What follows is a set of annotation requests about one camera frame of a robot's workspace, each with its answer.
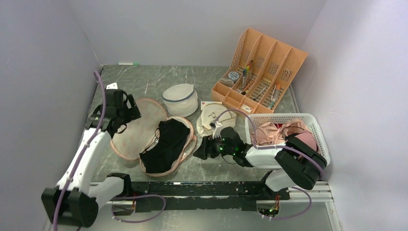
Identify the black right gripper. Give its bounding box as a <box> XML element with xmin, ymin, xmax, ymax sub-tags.
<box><xmin>193</xmin><ymin>132</ymin><xmax>235</xmax><ymax>160</ymax></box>

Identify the black bra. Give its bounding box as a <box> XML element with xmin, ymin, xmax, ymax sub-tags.
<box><xmin>140</xmin><ymin>118</ymin><xmax>191</xmax><ymax>174</ymax></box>

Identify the tulip print mesh laundry bag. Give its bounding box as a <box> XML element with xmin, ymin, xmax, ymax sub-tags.
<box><xmin>110</xmin><ymin>98</ymin><xmax>197</xmax><ymax>177</ymax></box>

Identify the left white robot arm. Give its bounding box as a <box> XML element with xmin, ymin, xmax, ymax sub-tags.
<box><xmin>41</xmin><ymin>89</ymin><xmax>141</xmax><ymax>229</ymax></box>

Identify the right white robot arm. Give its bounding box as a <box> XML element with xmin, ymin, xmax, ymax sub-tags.
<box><xmin>193</xmin><ymin>127</ymin><xmax>328</xmax><ymax>199</ymax></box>

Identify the cream embroidered mesh laundry bag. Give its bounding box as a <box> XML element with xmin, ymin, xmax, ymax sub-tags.
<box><xmin>196</xmin><ymin>103</ymin><xmax>237</xmax><ymax>137</ymax></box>

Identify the white blue-trimmed mesh laundry bag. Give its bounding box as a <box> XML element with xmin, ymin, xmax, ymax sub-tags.
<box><xmin>162</xmin><ymin>83</ymin><xmax>198</xmax><ymax>117</ymax></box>

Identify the white plastic laundry basket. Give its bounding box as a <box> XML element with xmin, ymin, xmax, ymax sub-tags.
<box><xmin>245</xmin><ymin>113</ymin><xmax>331</xmax><ymax>169</ymax></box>

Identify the pink satin bra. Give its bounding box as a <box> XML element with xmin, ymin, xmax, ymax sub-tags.
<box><xmin>251</xmin><ymin>119</ymin><xmax>310</xmax><ymax>146</ymax></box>

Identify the dusty pink bra cup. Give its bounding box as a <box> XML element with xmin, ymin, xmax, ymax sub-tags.
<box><xmin>296</xmin><ymin>132</ymin><xmax>319</xmax><ymax>152</ymax></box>

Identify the small white red card box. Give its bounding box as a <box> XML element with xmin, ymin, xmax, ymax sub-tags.
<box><xmin>200</xmin><ymin>101</ymin><xmax>222</xmax><ymax>111</ymax></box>

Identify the blue white round tin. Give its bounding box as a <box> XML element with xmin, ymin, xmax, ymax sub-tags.
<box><xmin>228</xmin><ymin>71</ymin><xmax>240</xmax><ymax>83</ymax></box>

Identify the multicolour marker pen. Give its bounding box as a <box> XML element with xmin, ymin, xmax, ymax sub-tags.
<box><xmin>242</xmin><ymin>65</ymin><xmax>250</xmax><ymax>89</ymax></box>

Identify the orange capped pen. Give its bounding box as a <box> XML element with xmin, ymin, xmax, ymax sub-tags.
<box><xmin>271</xmin><ymin>84</ymin><xmax>281</xmax><ymax>102</ymax></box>

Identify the orange plastic file organizer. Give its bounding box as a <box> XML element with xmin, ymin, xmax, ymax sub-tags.
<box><xmin>211</xmin><ymin>28</ymin><xmax>308</xmax><ymax>115</ymax></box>

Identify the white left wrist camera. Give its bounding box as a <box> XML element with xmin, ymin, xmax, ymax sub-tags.
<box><xmin>105</xmin><ymin>82</ymin><xmax>118</xmax><ymax>90</ymax></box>

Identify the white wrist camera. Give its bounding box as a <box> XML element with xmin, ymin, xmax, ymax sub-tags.
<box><xmin>210</xmin><ymin>121</ymin><xmax>224</xmax><ymax>138</ymax></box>
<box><xmin>105</xmin><ymin>82</ymin><xmax>118</xmax><ymax>90</ymax></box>

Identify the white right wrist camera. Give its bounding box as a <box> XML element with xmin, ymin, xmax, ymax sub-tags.
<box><xmin>210</xmin><ymin>121</ymin><xmax>224</xmax><ymax>138</ymax></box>

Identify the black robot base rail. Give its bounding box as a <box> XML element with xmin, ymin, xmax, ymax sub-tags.
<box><xmin>114</xmin><ymin>181</ymin><xmax>290</xmax><ymax>212</ymax></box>

